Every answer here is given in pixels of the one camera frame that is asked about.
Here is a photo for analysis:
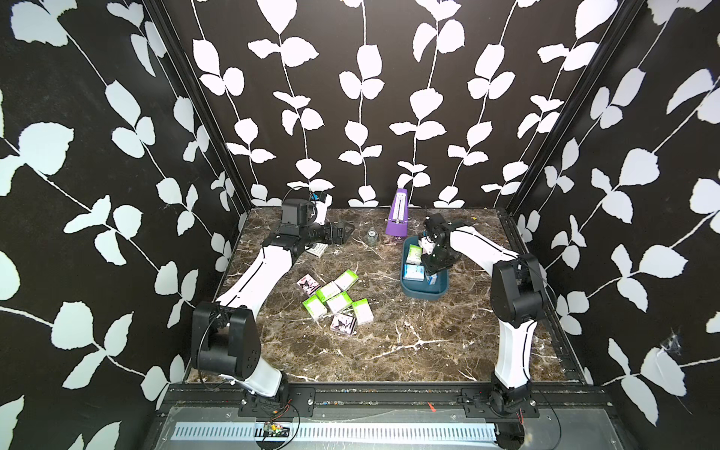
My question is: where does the green pocket tissue pack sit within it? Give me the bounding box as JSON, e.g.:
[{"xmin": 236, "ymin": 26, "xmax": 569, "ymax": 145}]
[{"xmin": 405, "ymin": 245, "xmax": 423, "ymax": 266}]

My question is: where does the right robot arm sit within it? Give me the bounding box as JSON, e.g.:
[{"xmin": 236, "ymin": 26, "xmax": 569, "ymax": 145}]
[{"xmin": 419, "ymin": 214, "xmax": 549, "ymax": 416}]

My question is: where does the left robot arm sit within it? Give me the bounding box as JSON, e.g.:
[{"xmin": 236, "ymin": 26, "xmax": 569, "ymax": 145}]
[{"xmin": 190, "ymin": 193, "xmax": 354, "ymax": 403}]

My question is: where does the playing card box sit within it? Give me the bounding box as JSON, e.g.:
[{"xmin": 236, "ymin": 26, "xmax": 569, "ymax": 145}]
[{"xmin": 307, "ymin": 243, "xmax": 329, "ymax": 258}]

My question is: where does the teal plastic storage box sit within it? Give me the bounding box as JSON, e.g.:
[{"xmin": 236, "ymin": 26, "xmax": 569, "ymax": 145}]
[{"xmin": 399, "ymin": 236, "xmax": 449, "ymax": 301}]

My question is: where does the purple metronome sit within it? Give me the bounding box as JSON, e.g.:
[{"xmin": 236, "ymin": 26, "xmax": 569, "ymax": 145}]
[{"xmin": 385, "ymin": 189, "xmax": 409, "ymax": 238}]

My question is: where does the large green tissue pack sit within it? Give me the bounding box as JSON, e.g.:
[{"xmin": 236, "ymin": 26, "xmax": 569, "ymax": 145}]
[{"xmin": 335, "ymin": 269, "xmax": 359, "ymax": 291}]

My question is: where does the pink Kuromi tissue pack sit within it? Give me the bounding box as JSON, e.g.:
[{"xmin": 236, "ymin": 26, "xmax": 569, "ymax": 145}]
[
  {"xmin": 296, "ymin": 274, "xmax": 321, "ymax": 296},
  {"xmin": 330, "ymin": 313, "xmax": 357, "ymax": 336}
]

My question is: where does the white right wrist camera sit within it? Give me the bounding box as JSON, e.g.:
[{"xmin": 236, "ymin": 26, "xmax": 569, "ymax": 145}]
[{"xmin": 418, "ymin": 236, "xmax": 436, "ymax": 255}]

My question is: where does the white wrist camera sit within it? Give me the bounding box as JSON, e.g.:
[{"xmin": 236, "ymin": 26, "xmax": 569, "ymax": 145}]
[
  {"xmin": 418, "ymin": 236, "xmax": 436, "ymax": 255},
  {"xmin": 309, "ymin": 192, "xmax": 333, "ymax": 225}
]

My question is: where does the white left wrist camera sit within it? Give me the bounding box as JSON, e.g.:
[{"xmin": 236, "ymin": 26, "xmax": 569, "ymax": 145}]
[{"xmin": 309, "ymin": 192, "xmax": 333, "ymax": 225}]

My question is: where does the black front rail base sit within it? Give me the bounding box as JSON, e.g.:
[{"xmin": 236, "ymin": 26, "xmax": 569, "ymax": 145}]
[{"xmin": 144, "ymin": 382, "xmax": 638, "ymax": 449}]

